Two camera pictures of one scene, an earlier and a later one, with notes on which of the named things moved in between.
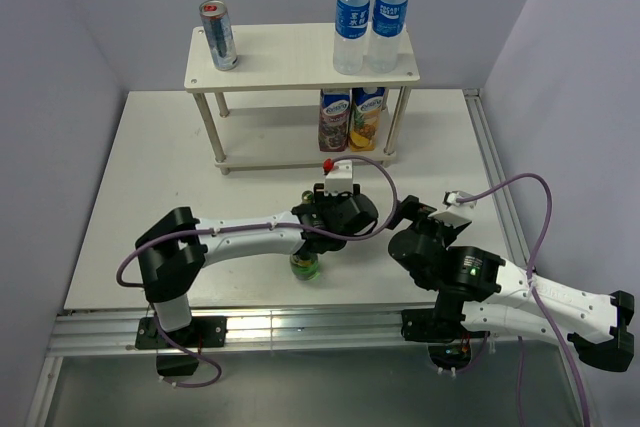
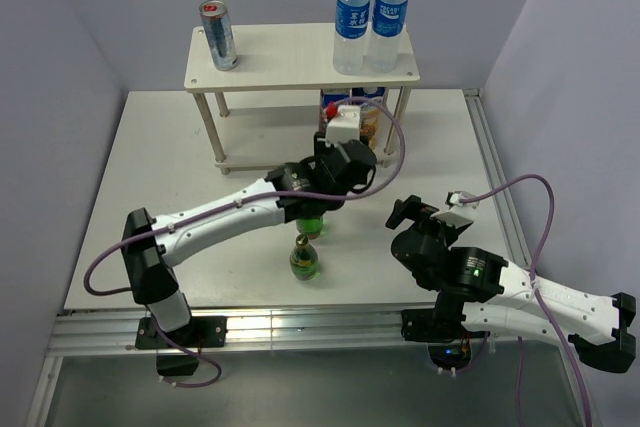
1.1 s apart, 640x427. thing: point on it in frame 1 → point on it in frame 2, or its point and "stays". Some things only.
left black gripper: (321, 199) → (321, 149)
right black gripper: (411, 209) stays
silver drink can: (220, 34) stays
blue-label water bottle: (389, 22) stays
